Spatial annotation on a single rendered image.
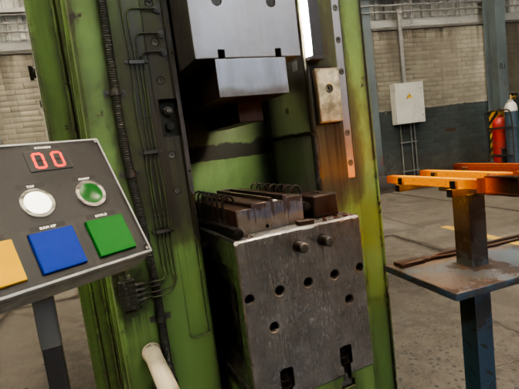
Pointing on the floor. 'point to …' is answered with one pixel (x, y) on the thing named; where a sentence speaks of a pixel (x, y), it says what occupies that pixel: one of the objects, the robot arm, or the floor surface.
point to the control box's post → (51, 343)
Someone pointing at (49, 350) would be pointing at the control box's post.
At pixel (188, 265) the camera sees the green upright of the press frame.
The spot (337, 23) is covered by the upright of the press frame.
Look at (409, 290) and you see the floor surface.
